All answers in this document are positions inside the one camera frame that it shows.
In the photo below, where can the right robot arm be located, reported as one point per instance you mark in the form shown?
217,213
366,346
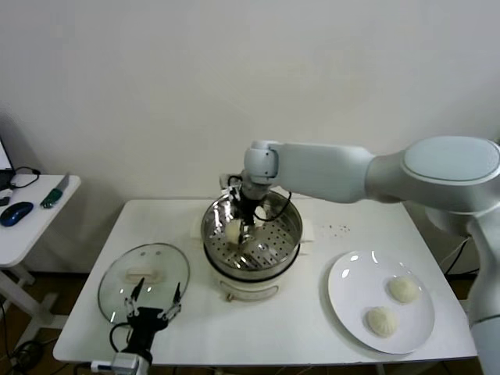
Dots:
324,168

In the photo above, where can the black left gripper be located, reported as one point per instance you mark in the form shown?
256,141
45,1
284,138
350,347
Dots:
146,315

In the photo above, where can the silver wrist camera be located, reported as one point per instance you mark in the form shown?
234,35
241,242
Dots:
125,361
226,181

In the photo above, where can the dark crumbs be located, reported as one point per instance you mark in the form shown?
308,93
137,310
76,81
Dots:
346,229

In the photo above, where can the white oval plate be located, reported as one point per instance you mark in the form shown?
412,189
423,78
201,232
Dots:
414,332

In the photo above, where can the laptop computer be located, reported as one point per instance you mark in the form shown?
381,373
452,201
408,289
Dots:
3,156

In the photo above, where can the small black gadget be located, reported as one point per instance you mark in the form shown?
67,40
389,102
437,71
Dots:
3,202

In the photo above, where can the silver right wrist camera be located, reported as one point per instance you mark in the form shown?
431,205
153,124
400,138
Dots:
226,181

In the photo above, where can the round glass lid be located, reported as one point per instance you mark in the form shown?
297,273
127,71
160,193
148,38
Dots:
156,254

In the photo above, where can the steel steamer basket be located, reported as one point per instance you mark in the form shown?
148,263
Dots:
281,242

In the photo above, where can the white side table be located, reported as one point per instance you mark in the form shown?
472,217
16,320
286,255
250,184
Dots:
35,222

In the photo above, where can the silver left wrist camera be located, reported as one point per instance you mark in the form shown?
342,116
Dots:
125,361

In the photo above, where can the blue computer mouse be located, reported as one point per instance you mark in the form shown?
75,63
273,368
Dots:
15,213

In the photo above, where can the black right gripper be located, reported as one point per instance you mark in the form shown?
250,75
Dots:
247,207

